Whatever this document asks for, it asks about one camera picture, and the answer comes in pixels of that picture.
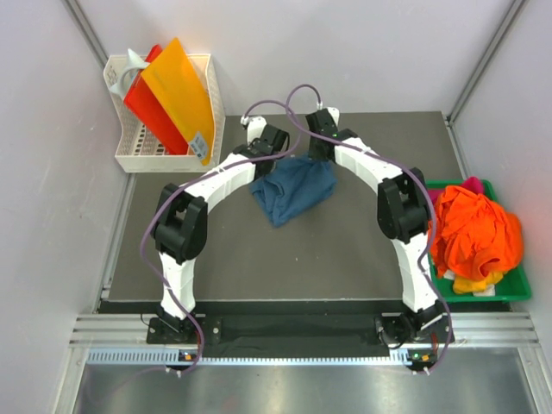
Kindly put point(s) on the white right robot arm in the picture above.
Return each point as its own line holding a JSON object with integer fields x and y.
{"x": 403, "y": 212}

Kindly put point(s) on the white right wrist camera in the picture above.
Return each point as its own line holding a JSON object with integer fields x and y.
{"x": 333, "y": 112}

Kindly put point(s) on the orange t shirt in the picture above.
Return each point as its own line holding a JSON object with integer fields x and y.
{"x": 475, "y": 236}

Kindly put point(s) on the red plastic board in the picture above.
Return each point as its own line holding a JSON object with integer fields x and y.
{"x": 145, "y": 106}

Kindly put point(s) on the yellow t shirt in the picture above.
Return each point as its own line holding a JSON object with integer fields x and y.
{"x": 478, "y": 288}

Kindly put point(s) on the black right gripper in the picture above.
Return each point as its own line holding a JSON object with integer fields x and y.
{"x": 313, "y": 154}

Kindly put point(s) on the grey slotted cable duct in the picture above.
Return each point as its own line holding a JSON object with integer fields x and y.
{"x": 179, "y": 358}

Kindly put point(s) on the white perforated plastic basket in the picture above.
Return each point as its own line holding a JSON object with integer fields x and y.
{"x": 139, "y": 151}

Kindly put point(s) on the pink t shirt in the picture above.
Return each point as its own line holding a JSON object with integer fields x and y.
{"x": 474, "y": 185}

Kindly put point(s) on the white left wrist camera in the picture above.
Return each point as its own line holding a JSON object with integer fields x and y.
{"x": 254, "y": 126}

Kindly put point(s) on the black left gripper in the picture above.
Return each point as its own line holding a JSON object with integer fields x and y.
{"x": 251, "y": 144}

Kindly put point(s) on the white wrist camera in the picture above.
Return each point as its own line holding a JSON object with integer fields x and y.
{"x": 333, "y": 112}
{"x": 254, "y": 126}

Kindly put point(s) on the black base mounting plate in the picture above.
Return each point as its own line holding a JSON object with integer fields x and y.
{"x": 311, "y": 328}

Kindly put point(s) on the blue t shirt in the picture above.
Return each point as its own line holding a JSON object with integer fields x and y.
{"x": 294, "y": 186}

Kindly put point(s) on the light blue plastic ring tool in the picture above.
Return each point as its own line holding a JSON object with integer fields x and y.
{"x": 134, "y": 64}

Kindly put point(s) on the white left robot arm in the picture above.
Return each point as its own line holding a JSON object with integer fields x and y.
{"x": 180, "y": 232}

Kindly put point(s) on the green plastic bin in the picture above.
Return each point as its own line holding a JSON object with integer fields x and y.
{"x": 513, "y": 287}

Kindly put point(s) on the orange plastic board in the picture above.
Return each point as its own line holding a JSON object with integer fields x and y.
{"x": 173, "y": 80}

